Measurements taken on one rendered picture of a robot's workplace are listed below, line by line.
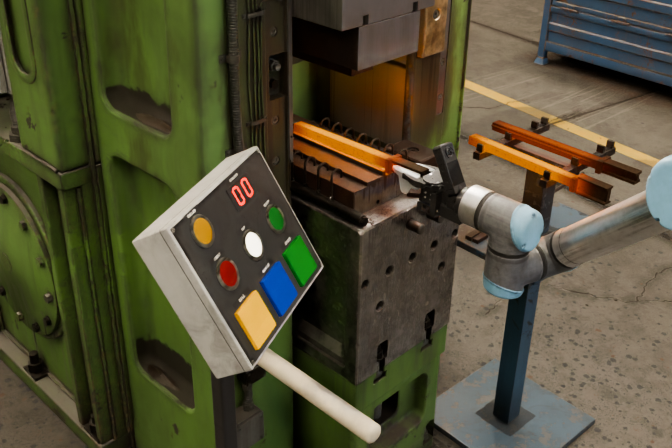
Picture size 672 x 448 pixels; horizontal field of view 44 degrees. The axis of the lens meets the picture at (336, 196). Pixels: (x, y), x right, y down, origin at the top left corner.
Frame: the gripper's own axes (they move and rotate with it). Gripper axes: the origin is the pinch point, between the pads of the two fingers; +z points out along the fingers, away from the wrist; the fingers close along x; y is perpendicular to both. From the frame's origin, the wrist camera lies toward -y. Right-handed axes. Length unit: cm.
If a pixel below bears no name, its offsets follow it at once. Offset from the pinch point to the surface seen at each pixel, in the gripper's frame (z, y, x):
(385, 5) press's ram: 3.5, -37.5, -4.8
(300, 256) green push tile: -12.8, 0.5, -44.0
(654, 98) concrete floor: 84, 100, 356
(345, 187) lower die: 5.9, 4.2, -11.9
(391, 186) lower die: 2.7, 7.1, 0.8
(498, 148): -4.9, 4.6, 34.0
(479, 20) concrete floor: 264, 102, 419
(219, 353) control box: -21, 5, -70
